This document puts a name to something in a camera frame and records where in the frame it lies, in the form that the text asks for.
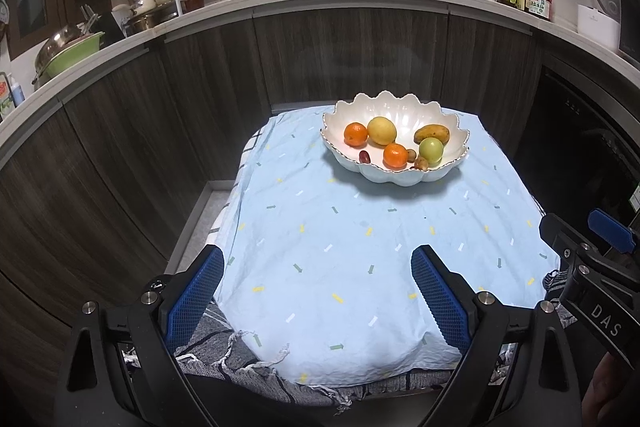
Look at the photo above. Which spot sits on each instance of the black utensil holder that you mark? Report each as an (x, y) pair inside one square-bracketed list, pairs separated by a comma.
[(107, 32)]

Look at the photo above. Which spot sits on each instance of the small brown longan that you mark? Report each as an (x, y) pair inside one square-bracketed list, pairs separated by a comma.
[(411, 154), (421, 164)]

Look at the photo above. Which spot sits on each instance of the steel pot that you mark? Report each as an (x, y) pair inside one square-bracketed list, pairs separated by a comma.
[(142, 22)]

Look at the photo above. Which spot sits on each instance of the green basin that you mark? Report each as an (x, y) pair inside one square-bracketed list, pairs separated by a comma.
[(80, 57)]

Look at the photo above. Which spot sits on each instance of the orange tangerine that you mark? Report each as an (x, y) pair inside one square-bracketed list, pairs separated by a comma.
[(355, 133), (395, 156)]

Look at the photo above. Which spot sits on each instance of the brown jar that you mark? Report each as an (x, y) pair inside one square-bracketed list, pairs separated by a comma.
[(192, 0)]

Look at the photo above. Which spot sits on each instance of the person's right hand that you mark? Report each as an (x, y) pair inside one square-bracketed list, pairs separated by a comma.
[(607, 394)]

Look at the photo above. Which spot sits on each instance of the steel pan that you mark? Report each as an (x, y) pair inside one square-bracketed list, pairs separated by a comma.
[(57, 44)]

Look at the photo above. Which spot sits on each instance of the light blue printed cloth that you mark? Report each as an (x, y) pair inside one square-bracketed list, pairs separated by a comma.
[(325, 232)]

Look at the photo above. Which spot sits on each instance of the white scalloped bowl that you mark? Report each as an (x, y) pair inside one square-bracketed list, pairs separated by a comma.
[(400, 112)]

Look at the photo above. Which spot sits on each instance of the yellow mango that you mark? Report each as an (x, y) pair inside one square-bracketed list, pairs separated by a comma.
[(432, 133)]

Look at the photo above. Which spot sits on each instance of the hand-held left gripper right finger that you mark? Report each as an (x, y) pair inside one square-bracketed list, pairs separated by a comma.
[(440, 302)]

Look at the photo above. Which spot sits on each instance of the small red date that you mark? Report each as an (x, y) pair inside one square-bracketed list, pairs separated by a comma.
[(364, 156)]

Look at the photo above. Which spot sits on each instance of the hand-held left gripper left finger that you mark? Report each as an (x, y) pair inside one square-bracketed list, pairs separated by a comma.
[(192, 302)]

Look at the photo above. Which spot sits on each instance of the black built-in oven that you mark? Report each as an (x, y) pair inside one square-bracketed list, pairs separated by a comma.
[(575, 132)]

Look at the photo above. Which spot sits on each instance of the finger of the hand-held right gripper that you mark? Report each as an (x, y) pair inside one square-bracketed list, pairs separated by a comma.
[(610, 229), (560, 232)]

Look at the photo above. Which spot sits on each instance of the yellow lemon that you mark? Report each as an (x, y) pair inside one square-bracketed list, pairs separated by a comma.
[(382, 130)]

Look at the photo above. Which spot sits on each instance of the white box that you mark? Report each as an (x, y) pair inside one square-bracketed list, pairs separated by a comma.
[(597, 27)]

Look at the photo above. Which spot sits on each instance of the dark wood cabinet door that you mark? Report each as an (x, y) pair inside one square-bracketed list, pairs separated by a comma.
[(350, 52), (50, 207), (125, 147), (215, 97), (490, 62)]

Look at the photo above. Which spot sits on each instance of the grey plaid blanket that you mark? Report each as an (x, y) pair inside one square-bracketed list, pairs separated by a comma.
[(240, 377)]

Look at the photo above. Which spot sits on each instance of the green apple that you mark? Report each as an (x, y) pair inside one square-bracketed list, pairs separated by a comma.
[(430, 150)]

